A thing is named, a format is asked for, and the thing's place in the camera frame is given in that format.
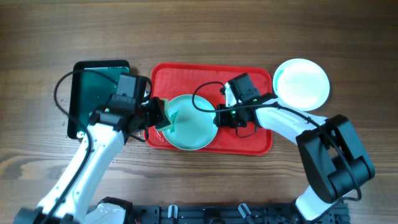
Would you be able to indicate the green yellow sponge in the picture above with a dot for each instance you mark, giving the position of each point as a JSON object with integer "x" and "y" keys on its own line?
{"x": 166, "y": 116}

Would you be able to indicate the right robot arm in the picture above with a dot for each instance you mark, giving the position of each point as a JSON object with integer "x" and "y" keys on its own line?
{"x": 335, "y": 161}

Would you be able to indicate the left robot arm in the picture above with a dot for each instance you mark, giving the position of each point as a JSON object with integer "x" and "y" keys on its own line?
{"x": 131, "y": 109}

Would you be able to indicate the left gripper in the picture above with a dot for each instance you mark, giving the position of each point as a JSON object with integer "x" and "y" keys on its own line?
{"x": 157, "y": 113}

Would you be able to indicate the white plate top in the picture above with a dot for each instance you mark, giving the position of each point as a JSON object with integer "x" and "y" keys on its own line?
{"x": 301, "y": 84}

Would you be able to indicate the light blue plate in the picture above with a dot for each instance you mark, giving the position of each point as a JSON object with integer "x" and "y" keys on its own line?
{"x": 192, "y": 119}

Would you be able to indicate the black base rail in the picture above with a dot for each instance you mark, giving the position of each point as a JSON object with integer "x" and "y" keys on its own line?
{"x": 262, "y": 214}

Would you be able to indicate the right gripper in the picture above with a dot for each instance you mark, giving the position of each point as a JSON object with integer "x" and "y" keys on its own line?
{"x": 221, "y": 121}

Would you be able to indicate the red plastic tray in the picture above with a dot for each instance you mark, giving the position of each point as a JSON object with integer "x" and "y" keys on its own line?
{"x": 170, "y": 80}

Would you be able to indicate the black tray with green water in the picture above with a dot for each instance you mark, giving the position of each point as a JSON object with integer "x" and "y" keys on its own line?
{"x": 93, "y": 84}

